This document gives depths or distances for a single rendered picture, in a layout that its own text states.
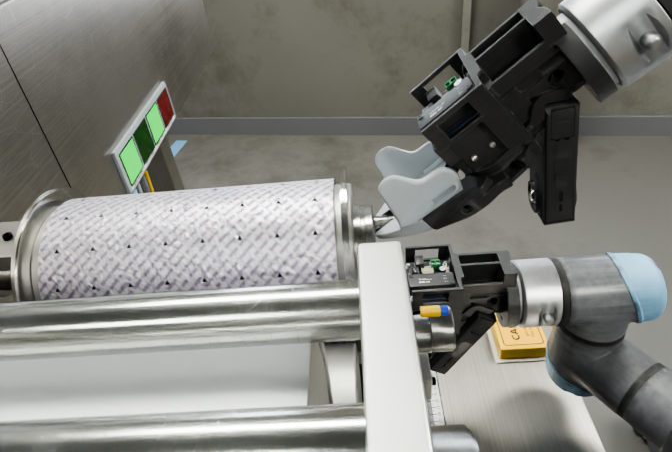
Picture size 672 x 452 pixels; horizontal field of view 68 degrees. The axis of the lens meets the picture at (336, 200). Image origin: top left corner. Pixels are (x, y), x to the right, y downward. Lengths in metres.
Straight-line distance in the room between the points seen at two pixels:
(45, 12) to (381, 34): 2.39
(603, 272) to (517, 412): 0.26
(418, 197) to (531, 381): 0.45
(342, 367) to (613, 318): 0.33
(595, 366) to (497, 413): 0.16
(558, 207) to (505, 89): 0.12
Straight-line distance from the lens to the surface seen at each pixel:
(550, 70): 0.39
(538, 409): 0.78
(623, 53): 0.38
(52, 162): 0.65
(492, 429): 0.75
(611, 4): 0.38
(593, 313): 0.60
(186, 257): 0.41
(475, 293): 0.56
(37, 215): 0.48
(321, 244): 0.38
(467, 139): 0.38
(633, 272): 0.61
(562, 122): 0.40
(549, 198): 0.44
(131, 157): 0.80
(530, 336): 0.81
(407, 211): 0.41
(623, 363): 0.66
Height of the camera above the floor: 1.54
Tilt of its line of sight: 36 degrees down
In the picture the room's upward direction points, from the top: 7 degrees counter-clockwise
